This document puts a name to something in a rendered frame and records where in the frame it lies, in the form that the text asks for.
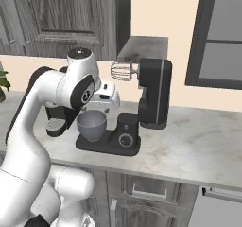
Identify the dark framed window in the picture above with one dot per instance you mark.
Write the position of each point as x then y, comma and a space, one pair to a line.
220, 35

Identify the black stand mixer base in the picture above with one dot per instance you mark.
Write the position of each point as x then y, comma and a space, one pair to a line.
126, 139

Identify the grey base cupboard door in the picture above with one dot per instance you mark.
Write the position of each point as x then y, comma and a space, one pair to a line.
148, 215

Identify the black stand mixer head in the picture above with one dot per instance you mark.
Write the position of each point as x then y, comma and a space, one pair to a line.
155, 92

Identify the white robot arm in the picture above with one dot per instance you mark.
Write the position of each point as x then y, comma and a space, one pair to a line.
28, 142

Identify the grey drawer front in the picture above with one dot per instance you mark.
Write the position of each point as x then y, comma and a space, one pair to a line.
171, 186

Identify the black coffee machine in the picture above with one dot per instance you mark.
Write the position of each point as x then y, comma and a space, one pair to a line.
58, 125

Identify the grey dishwasher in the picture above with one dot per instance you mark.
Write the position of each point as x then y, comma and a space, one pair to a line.
217, 215

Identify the green potted plant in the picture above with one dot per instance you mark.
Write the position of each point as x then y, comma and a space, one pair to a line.
3, 83

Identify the grey marble shelf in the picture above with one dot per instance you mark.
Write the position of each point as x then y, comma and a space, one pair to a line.
143, 48

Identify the grey mixing bowl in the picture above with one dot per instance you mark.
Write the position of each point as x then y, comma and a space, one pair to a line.
92, 125

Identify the grey wood wall cupboard door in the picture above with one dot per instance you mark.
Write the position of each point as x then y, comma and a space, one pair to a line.
69, 16
9, 16

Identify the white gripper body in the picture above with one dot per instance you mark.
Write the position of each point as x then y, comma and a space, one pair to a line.
108, 98

